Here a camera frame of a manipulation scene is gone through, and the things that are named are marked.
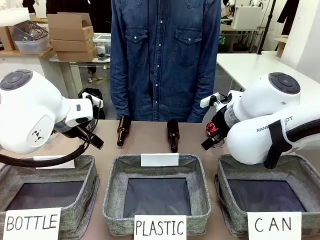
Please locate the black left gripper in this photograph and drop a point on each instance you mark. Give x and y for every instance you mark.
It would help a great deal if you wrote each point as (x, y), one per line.
(72, 131)

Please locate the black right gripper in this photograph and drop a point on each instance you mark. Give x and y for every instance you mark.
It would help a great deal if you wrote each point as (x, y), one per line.
(220, 122)

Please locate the brown glass bottle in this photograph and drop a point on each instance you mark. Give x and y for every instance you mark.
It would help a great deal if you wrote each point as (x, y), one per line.
(173, 135)
(123, 130)

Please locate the person's left forearm denim sleeve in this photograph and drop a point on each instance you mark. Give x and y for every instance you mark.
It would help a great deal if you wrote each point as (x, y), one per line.
(202, 95)

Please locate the person's right forearm denim sleeve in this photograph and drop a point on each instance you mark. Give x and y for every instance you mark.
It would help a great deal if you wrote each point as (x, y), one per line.
(120, 95)

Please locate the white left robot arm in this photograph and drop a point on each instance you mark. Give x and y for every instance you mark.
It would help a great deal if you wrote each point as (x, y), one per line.
(25, 112)

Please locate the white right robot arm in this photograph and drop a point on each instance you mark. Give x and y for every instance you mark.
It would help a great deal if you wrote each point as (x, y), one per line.
(250, 140)

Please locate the crushed red can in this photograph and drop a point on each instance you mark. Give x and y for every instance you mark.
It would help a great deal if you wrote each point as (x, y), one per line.
(211, 128)

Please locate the grey basket labelled plastic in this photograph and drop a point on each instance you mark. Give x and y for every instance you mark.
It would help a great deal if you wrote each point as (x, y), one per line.
(197, 180)

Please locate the grey basket labelled bottle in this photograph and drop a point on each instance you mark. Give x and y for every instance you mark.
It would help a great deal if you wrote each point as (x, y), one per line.
(82, 180)

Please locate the grey basket labelled can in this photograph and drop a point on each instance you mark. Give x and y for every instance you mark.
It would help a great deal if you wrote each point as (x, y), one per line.
(225, 190)

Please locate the white paper label CAN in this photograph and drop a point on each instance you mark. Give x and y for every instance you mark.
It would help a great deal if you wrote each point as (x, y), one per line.
(273, 225)

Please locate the blank white card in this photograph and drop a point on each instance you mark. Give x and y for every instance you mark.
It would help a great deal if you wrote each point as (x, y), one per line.
(62, 165)
(160, 160)

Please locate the black backpack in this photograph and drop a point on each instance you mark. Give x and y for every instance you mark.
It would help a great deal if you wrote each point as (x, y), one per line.
(96, 100)

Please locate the white side table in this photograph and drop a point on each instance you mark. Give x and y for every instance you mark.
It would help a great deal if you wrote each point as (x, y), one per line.
(250, 67)

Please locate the closed flat cardboard box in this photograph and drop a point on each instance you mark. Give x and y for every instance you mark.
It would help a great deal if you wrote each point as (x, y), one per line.
(75, 55)
(72, 45)

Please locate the person's blue denim shirt torso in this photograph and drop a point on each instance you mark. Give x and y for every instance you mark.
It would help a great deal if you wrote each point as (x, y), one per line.
(162, 62)

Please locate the white paper label PLASTIC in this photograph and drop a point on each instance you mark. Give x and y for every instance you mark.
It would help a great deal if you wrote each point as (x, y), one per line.
(160, 227)

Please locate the white plastic bin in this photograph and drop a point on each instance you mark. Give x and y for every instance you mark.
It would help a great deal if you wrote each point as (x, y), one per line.
(102, 42)

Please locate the white paper label BOTTLE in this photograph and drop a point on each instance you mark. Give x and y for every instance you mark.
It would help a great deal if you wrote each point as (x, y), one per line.
(32, 222)

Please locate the open cardboard box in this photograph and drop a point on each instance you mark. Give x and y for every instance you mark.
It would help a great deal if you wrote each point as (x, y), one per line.
(70, 25)

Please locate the clear plastic storage container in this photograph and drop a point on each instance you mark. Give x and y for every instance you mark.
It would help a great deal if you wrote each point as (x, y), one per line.
(31, 40)

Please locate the leaning cardboard piece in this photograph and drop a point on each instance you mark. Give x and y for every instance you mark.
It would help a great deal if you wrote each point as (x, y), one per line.
(281, 46)

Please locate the white equipment box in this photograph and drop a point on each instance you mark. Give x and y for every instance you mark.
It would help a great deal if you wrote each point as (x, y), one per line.
(246, 17)

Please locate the black tripod pole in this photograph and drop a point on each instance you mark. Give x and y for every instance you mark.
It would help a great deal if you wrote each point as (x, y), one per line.
(268, 22)

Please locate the small brown cardboard box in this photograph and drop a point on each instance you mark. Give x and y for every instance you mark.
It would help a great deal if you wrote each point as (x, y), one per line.
(6, 37)

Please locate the black hanging jacket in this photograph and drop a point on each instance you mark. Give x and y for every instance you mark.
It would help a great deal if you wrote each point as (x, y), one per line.
(288, 15)

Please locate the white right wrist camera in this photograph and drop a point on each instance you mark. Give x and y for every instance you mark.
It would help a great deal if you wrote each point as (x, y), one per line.
(207, 101)

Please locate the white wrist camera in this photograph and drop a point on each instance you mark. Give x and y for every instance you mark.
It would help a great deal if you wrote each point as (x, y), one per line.
(207, 101)
(87, 96)

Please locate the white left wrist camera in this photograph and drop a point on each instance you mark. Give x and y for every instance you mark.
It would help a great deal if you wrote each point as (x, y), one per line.
(87, 96)

